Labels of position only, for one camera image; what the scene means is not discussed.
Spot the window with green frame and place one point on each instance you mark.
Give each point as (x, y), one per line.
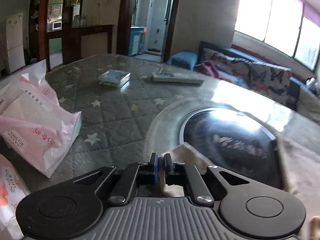
(288, 26)

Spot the white refrigerator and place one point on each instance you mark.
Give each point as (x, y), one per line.
(14, 43)

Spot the black round induction cooktop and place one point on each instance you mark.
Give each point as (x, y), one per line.
(234, 141)

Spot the grey plain cushion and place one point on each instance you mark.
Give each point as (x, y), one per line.
(308, 105)

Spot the grey quilted star table cover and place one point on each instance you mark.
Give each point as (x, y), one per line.
(125, 125)

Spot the grey remote control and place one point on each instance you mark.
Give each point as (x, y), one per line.
(175, 78)

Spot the pink tissue pack upper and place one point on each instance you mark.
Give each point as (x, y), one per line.
(32, 121)

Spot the white microwave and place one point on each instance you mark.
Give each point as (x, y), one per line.
(57, 25)

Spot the dark wooden counter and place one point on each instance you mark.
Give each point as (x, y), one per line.
(72, 41)

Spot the large butterfly print cushion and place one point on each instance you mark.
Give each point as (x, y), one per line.
(270, 80)

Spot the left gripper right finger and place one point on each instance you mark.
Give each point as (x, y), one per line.
(188, 177)

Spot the blue white cabinet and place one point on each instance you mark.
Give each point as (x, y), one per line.
(136, 43)

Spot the pink tissue pack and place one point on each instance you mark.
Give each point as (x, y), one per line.
(32, 121)
(12, 191)

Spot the cream garment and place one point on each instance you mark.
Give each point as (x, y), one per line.
(300, 168)

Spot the panda plush toy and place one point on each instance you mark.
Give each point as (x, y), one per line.
(312, 84)

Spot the small card box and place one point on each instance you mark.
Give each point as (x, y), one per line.
(114, 78)

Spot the pink cloth on sofa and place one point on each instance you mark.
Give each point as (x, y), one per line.
(207, 68)

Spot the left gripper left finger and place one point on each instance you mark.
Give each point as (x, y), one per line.
(131, 178)

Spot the pink tissue pack lower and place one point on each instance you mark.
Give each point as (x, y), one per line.
(12, 191)

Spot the small butterfly print cushion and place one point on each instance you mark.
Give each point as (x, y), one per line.
(231, 65)

